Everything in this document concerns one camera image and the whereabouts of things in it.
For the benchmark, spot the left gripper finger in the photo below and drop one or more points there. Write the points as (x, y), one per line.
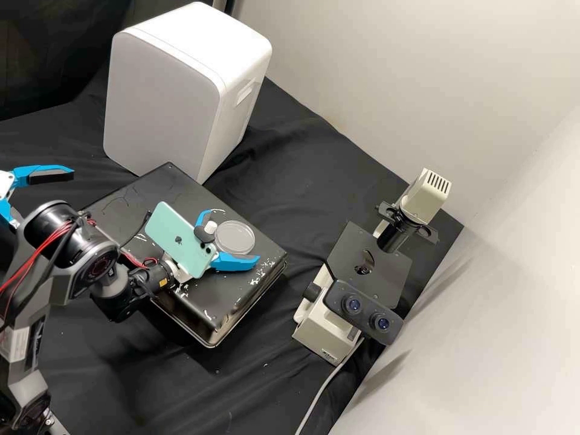
(47, 174)
(9, 213)

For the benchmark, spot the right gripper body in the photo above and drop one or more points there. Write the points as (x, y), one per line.
(182, 277)

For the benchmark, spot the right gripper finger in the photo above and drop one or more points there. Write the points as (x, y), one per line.
(206, 214)
(235, 263)

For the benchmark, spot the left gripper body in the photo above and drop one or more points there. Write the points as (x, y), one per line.
(5, 183)

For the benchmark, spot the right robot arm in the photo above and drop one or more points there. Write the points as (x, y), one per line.
(68, 276)

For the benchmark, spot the petri dish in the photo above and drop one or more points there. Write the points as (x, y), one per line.
(235, 237)

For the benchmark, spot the cream microscope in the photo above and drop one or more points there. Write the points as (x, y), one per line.
(362, 281)

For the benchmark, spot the black tray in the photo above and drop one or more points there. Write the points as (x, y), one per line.
(136, 199)

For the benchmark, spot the white box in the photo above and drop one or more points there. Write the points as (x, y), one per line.
(172, 95)

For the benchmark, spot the right wrist camera phone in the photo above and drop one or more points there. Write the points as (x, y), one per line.
(179, 238)

